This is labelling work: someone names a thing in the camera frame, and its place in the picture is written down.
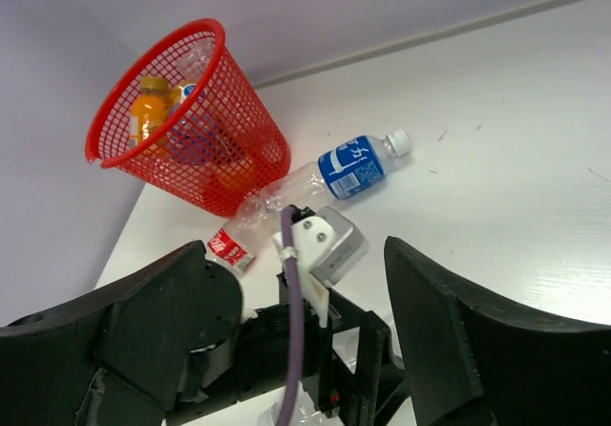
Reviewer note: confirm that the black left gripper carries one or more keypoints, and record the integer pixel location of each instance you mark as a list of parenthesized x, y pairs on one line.
[(252, 359)]

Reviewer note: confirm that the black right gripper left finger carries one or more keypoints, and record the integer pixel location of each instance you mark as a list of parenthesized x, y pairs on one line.
[(154, 347)]

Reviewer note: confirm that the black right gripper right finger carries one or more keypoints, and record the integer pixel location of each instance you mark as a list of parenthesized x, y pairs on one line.
[(475, 357)]

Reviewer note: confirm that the red label cola bottle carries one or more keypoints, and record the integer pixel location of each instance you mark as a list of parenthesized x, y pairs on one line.
[(240, 240)]

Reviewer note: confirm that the blue label plastic bottle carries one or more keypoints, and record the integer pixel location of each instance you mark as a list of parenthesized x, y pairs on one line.
[(340, 174)]

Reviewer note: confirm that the orange juice bottle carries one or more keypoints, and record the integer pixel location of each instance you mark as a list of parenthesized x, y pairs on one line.
[(150, 109)]

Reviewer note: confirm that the yellow blue label bottle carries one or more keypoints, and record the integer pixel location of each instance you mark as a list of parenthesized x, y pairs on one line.
[(196, 139)]

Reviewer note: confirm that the clear crushed plastic bottle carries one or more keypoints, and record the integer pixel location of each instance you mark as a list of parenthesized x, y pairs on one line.
[(192, 65)]

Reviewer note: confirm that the red mesh plastic bin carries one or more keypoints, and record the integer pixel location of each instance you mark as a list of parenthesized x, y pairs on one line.
[(257, 150)]

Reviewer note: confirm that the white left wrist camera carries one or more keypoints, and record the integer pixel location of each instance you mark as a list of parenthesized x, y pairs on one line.
[(326, 246)]

